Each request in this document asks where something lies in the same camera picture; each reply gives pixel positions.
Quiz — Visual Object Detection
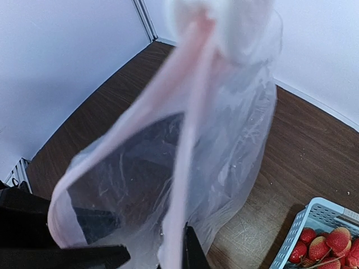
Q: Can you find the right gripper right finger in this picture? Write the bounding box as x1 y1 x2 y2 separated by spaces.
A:
182 223 210 269

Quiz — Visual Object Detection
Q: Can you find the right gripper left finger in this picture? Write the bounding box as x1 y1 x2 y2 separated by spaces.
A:
1 245 131 268

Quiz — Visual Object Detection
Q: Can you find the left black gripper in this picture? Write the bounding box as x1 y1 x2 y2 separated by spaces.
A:
1 183 58 249

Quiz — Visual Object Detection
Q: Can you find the clear zip top bag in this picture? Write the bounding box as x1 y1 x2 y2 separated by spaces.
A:
48 1 282 268

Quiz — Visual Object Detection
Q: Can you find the red lychee fruit bunch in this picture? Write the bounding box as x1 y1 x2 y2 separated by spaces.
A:
288 227 358 268

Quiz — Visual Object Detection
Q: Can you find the light blue plastic basket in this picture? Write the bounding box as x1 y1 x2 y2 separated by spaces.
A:
269 197 358 269

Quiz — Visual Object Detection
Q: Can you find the red wax apple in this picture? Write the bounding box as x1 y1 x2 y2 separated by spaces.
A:
346 238 359 268

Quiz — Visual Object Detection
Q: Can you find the left aluminium frame post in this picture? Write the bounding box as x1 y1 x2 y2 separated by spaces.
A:
132 0 158 43

